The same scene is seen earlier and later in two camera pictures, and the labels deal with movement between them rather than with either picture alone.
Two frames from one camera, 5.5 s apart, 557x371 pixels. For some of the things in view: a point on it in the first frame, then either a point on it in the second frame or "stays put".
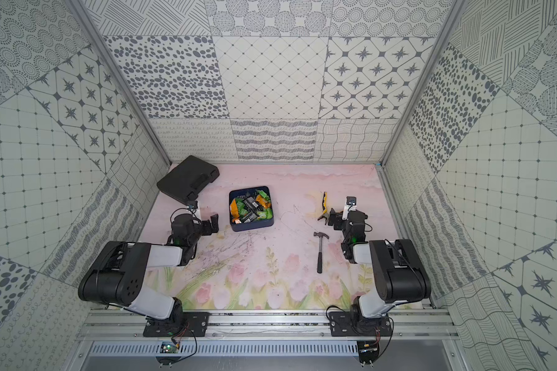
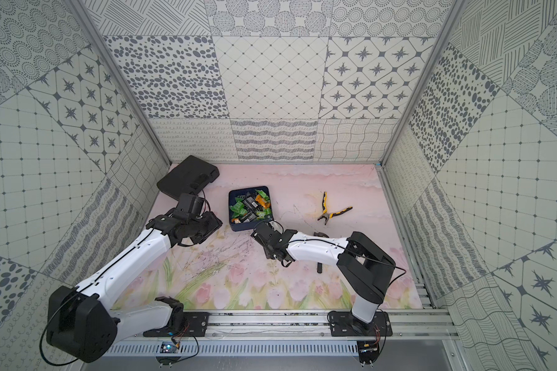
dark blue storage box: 251,208 stays put
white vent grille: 226,348 stays put
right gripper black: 338,217 to 268,252
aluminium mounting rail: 266,325 stays put
